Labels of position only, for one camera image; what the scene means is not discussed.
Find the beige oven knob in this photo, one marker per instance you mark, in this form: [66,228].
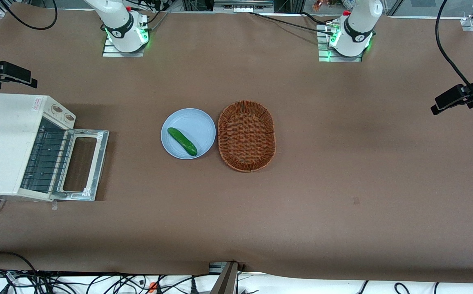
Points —
[70,118]
[58,109]

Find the white toaster oven body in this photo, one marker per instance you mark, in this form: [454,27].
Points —
[3,143]

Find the clear tape piece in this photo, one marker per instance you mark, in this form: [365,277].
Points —
[54,205]

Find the green cucumber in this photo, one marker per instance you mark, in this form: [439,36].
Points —
[182,141]

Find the light blue round plate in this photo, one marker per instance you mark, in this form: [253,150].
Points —
[195,122]

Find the oval brown wicker basket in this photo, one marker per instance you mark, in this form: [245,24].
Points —
[246,136]

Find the grey rack device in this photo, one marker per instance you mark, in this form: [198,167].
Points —
[242,5]

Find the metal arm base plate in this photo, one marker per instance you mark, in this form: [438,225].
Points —
[112,52]
[325,55]

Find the metal bracket post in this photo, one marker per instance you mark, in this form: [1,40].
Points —
[225,279]

